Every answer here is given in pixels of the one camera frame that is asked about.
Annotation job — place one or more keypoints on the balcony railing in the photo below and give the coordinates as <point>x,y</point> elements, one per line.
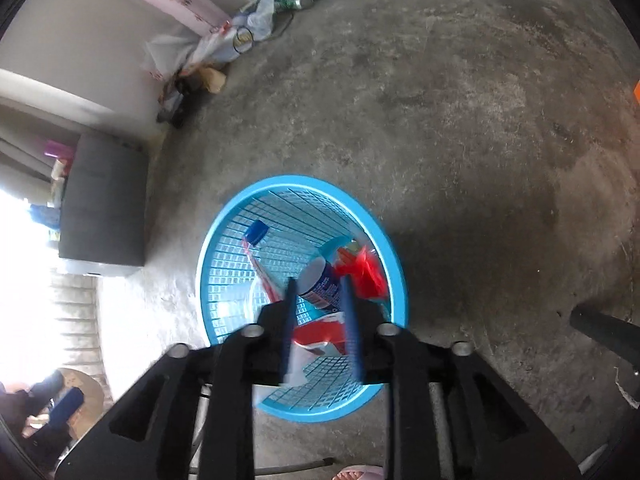
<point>75,320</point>

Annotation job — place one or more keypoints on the red white snack packet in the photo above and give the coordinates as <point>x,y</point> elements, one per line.
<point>320,335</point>

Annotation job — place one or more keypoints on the flattened cardboard box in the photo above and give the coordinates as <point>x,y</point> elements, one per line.
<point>212,79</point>

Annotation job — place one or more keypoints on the pink slipper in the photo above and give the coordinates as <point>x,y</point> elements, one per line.
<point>361,472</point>

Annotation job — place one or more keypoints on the blue white can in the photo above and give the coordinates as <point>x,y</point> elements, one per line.
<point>320,280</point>

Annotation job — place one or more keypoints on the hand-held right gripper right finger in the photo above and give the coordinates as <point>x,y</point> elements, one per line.
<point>352,330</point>

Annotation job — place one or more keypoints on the small white plastic bag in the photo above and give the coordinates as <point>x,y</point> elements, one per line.
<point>260,15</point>

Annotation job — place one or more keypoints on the grey cabinet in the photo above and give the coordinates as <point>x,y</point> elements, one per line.
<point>105,200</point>

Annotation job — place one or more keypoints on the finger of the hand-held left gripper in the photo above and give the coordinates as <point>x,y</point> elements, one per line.
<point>66,407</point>

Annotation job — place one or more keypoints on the blue plastic basket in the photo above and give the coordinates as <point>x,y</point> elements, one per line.
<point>240,260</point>

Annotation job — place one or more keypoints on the purple cup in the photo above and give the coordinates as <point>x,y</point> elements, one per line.
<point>57,150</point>

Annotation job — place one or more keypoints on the clear plastic bottle blue cap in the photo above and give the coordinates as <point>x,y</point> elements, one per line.
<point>255,232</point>

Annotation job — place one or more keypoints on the round wooden stool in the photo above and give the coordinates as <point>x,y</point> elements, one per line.
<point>87,390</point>

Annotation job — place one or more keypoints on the green can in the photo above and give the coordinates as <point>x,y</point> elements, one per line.
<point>290,2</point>

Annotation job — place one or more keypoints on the red plastic bag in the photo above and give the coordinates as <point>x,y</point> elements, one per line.
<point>364,272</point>

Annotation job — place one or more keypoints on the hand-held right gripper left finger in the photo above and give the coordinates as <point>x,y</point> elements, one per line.
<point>288,330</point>

